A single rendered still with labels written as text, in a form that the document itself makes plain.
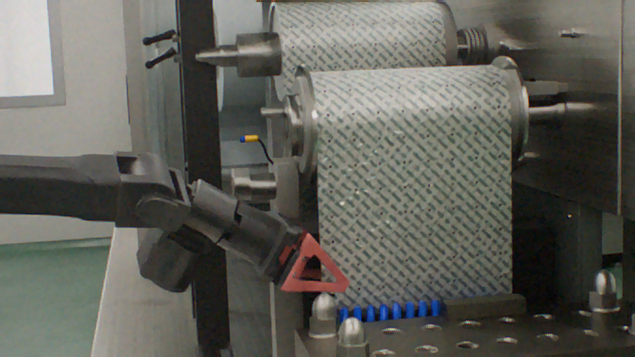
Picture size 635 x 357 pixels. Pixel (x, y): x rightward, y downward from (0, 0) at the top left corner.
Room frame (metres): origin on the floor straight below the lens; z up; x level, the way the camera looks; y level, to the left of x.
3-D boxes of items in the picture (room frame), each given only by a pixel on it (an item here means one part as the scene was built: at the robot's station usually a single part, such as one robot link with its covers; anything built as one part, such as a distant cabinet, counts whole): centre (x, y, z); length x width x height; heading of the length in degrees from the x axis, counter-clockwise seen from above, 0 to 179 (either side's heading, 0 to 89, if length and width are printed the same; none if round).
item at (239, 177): (1.12, 0.09, 1.18); 0.04 x 0.02 x 0.04; 10
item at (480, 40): (1.40, -0.23, 1.33); 0.07 x 0.07 x 0.07; 10
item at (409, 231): (1.06, -0.12, 1.11); 0.23 x 0.01 x 0.18; 100
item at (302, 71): (1.10, 0.01, 1.25); 0.15 x 0.01 x 0.15; 10
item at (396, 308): (1.04, -0.12, 1.03); 0.21 x 0.04 x 0.03; 100
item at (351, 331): (0.88, -0.03, 1.05); 0.04 x 0.04 x 0.04
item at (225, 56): (1.33, 0.14, 1.33); 0.06 x 0.03 x 0.03; 100
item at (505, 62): (1.14, -0.24, 1.25); 0.15 x 0.01 x 0.15; 10
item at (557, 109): (1.15, -0.28, 1.25); 0.07 x 0.04 x 0.04; 100
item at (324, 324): (0.97, 0.00, 1.05); 0.04 x 0.04 x 0.04
